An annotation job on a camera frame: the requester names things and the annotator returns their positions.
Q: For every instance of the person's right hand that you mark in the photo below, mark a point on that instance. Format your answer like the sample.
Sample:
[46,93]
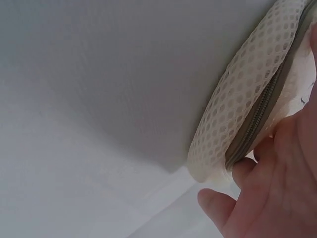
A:
[280,193]

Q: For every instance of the person's right fingers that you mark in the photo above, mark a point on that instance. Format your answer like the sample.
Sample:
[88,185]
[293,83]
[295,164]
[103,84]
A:
[289,129]

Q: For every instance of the cream mesh zipper bag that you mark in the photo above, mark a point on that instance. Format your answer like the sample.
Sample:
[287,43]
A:
[230,111]

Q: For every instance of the white cloth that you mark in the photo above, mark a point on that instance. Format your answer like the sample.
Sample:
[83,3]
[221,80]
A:
[301,74]

